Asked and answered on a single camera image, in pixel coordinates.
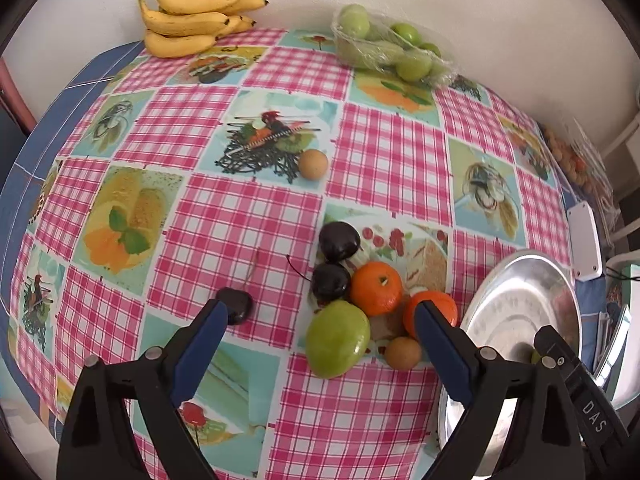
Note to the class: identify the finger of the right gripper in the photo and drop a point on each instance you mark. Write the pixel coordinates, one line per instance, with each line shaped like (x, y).
(599, 426)

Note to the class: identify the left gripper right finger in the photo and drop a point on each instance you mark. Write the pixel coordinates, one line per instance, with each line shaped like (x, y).
(543, 441)

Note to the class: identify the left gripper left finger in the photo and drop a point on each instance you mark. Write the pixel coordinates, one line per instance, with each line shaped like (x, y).
(97, 440)

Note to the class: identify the silver metal bowl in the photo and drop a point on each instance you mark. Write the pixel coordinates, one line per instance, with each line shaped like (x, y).
(526, 291)

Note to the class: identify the brown longan fruit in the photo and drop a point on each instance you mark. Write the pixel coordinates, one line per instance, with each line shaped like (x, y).
(403, 353)

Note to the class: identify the orange tangerine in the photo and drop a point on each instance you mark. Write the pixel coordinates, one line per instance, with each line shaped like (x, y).
(376, 288)
(443, 302)

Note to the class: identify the dark cherry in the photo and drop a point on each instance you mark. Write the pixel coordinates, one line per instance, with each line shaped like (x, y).
(329, 281)
(238, 300)
(338, 241)

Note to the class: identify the green mango fruit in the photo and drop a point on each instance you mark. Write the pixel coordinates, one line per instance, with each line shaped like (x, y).
(336, 339)

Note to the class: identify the dark cherry top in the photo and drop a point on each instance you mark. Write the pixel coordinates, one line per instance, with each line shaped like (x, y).
(338, 241)

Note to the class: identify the tan longan fruit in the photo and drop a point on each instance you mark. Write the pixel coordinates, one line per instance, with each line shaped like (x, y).
(313, 164)

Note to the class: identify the plastic tray of green fruits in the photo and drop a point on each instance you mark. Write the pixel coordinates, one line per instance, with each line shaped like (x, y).
(373, 41)

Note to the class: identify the book stack at right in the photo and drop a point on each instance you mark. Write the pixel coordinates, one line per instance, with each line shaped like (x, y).
(616, 363)

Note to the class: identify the white plastic box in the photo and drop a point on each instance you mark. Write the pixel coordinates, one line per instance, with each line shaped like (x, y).
(584, 239)

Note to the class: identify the bag of nuts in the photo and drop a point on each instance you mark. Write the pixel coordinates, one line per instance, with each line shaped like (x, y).
(579, 160)

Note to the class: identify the white chair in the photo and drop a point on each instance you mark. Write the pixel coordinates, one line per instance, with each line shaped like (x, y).
(620, 157)

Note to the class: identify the checkered fruit-print tablecloth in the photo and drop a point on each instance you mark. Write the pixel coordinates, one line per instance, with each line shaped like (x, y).
(149, 184)

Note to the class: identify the yellow banana bunch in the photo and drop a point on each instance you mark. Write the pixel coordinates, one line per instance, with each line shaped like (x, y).
(180, 28)

